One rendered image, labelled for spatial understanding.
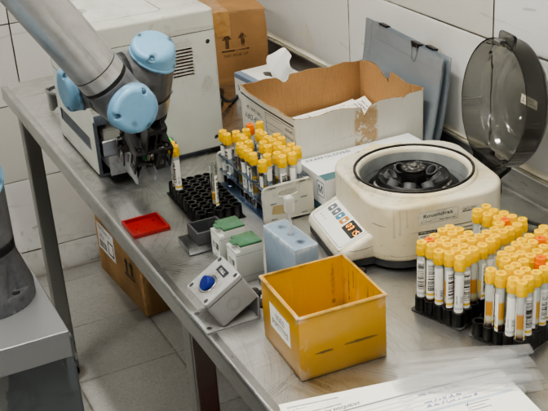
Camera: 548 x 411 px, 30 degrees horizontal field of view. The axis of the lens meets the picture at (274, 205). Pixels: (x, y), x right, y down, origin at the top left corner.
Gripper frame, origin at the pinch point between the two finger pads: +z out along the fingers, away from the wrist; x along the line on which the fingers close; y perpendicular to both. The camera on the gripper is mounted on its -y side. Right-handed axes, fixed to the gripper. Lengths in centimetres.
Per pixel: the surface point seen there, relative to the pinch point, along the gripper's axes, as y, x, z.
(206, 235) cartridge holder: 26.1, 2.2, -13.1
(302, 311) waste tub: 52, 5, -27
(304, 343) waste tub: 61, -1, -36
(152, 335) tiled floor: -28, 23, 122
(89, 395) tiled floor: -11, -3, 113
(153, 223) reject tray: 14.6, -2.2, -3.3
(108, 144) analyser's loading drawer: -11.0, -1.6, 4.4
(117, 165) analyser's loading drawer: -5.0, -1.9, 3.9
